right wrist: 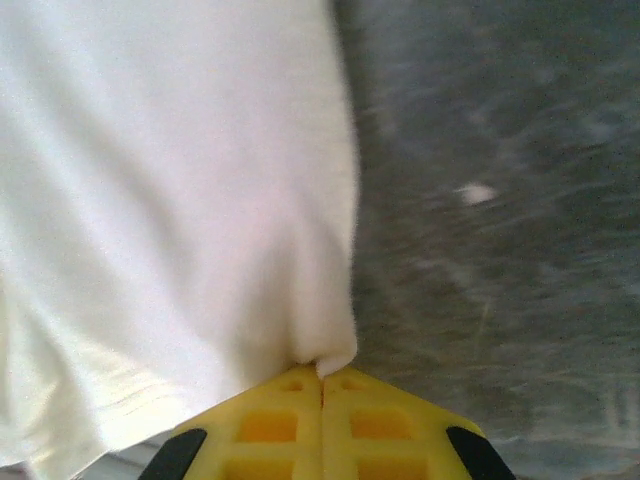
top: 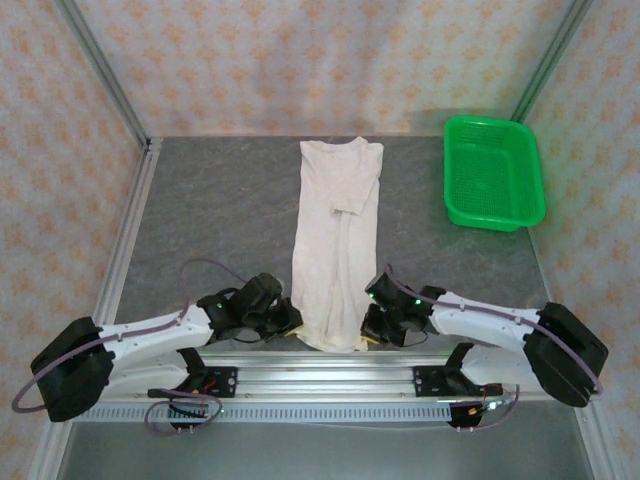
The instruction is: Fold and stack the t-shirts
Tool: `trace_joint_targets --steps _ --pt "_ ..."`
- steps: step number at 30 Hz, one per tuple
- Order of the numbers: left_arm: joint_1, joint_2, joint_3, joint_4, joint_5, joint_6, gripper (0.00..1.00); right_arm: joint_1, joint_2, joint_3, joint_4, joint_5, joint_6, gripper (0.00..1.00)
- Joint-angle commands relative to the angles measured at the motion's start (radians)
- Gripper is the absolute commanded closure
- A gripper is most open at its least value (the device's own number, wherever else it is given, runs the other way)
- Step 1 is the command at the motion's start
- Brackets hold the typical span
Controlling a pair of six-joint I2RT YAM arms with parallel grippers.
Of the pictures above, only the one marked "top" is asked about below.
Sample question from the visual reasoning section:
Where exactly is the white t-shirt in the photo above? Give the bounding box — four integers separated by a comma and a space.
291, 138, 386, 353

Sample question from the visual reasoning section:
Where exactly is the green plastic basket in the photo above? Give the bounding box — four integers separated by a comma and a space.
443, 115, 547, 233

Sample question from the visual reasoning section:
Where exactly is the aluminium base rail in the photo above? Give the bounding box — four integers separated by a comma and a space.
52, 349, 599, 404

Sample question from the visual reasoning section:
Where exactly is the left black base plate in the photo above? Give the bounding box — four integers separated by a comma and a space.
147, 365, 239, 400

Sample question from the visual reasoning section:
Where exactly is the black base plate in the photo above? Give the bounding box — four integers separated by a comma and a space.
412, 363, 501, 400
147, 365, 239, 400

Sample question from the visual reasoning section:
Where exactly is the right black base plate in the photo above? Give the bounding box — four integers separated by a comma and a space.
412, 363, 501, 400

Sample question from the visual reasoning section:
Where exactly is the slotted grey cable duct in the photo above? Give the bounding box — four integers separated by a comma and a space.
73, 402, 454, 424

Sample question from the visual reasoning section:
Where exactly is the aluminium frame leg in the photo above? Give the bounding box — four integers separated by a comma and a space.
27, 417, 77, 480
572, 399, 624, 480

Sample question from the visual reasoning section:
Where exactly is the aluminium frame post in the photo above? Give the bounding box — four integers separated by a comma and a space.
509, 0, 595, 125
55, 0, 151, 147

